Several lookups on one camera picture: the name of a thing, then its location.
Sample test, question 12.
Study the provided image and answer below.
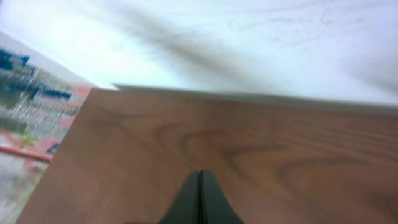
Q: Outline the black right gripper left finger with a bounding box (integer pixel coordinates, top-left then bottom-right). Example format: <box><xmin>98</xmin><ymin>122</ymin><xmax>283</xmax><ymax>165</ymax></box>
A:
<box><xmin>158</xmin><ymin>172</ymin><xmax>200</xmax><ymax>224</ymax></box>

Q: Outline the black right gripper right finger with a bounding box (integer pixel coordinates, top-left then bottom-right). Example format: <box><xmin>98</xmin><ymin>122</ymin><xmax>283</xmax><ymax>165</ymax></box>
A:
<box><xmin>200</xmin><ymin>170</ymin><xmax>244</xmax><ymax>224</ymax></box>

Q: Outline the colourful patterned floor mat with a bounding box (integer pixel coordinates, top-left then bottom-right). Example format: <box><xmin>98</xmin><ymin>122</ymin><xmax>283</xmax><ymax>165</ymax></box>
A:
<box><xmin>1</xmin><ymin>33</ymin><xmax>94</xmax><ymax>223</ymax></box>

